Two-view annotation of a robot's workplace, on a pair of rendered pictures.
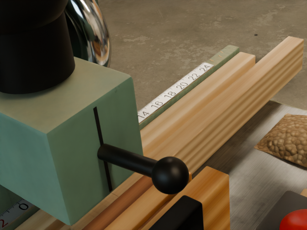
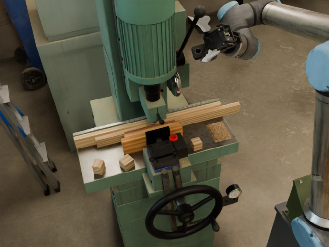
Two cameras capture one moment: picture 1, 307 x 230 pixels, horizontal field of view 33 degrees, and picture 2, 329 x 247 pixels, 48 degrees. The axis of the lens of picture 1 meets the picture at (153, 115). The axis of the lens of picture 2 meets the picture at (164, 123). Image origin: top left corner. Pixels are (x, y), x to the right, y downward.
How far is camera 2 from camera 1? 107 cm
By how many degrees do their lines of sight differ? 26
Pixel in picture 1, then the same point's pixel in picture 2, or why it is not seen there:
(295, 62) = (235, 109)
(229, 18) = not seen: outside the picture
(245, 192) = (194, 133)
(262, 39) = not seen: outside the picture
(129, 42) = (281, 48)
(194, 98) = (196, 109)
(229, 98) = (205, 111)
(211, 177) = (179, 126)
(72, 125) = (152, 109)
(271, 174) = (202, 132)
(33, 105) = (149, 103)
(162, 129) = (183, 112)
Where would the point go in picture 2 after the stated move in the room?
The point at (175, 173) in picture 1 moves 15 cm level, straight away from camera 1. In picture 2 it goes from (161, 122) to (182, 98)
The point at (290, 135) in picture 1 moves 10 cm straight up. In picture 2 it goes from (212, 126) to (214, 107)
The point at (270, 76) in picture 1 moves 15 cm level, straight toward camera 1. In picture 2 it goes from (222, 111) to (198, 130)
